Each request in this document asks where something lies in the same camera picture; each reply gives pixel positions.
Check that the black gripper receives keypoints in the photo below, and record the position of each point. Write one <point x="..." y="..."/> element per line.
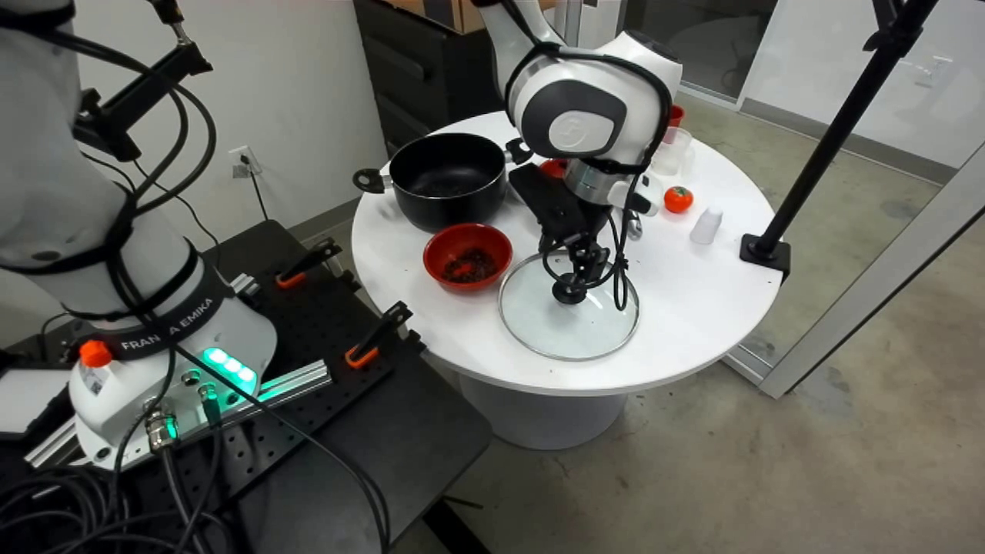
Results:
<point x="555" y="205"/>

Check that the glass pot lid black knob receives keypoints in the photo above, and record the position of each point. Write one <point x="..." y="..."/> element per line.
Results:
<point x="572" y="333"/>

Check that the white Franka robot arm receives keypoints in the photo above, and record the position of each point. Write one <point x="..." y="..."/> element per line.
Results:
<point x="61" y="205"/>

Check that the red bowl with dark beans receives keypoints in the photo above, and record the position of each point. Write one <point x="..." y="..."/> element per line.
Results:
<point x="465" y="259"/>

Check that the orange toy tomato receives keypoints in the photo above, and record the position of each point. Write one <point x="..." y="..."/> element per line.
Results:
<point x="678" y="203"/>

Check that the small white and red object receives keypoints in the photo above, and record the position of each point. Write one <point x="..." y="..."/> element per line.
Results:
<point x="704" y="225"/>

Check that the clear plastic cup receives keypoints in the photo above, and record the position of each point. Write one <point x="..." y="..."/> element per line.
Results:
<point x="682" y="153"/>

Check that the red cup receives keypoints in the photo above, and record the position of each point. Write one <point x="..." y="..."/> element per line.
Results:
<point x="676" y="115"/>

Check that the black clamp orange tip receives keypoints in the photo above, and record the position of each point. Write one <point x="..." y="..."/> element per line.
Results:
<point x="373" y="339"/>
<point x="301" y="267"/>

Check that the black perforated mounting platform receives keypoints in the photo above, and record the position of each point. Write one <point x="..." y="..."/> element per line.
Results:
<point x="411" y="443"/>

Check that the dark glass panel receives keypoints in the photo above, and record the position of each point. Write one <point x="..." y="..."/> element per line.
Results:
<point x="709" y="43"/>

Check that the black tripod stand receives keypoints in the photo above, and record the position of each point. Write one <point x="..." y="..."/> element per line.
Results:
<point x="818" y="139"/>

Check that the white table pedestal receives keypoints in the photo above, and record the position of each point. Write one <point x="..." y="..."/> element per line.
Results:
<point x="542" y="419"/>

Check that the grey metal door frame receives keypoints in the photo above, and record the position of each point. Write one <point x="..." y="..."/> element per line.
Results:
<point x="873" y="280"/>

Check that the aluminium rail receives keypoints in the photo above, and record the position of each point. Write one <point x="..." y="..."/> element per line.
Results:
<point x="296" y="384"/>

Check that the white wall outlet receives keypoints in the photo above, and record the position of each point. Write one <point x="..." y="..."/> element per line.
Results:
<point x="241" y="163"/>

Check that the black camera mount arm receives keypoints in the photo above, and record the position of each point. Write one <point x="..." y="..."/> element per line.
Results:
<point x="141" y="92"/>

